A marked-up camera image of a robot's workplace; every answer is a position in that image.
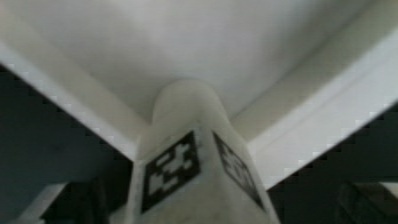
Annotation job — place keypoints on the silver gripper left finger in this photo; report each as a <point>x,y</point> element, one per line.
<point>69,204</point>

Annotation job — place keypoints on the white table leg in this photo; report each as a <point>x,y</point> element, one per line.
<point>195,185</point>

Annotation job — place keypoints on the white square table top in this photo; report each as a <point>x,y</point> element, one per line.
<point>297,56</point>

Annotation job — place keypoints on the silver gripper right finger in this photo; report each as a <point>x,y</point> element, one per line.
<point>366,204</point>

